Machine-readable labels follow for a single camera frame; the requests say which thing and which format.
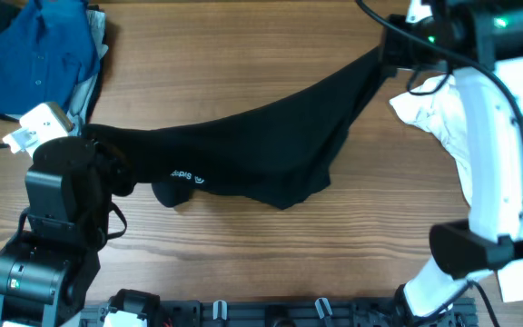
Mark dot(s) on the blue button shirt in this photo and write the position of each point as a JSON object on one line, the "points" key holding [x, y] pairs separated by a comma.
{"points": [[46, 51]]}

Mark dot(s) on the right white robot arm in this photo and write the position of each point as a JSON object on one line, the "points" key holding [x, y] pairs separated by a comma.
{"points": [[480, 45]]}

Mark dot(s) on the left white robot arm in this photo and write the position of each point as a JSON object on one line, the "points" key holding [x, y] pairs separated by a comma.
{"points": [[49, 264]]}

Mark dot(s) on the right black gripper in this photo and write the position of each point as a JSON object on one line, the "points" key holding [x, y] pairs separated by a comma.
{"points": [[392, 56]]}

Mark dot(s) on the white t-shirt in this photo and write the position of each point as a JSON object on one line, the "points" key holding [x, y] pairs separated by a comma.
{"points": [[442, 115]]}

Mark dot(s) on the black t-shirt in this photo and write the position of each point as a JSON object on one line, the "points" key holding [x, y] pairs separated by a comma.
{"points": [[278, 154]]}

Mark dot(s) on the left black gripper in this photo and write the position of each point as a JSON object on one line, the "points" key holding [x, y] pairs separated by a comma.
{"points": [[119, 166]]}

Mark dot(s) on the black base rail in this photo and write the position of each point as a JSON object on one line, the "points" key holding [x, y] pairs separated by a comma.
{"points": [[129, 308]]}

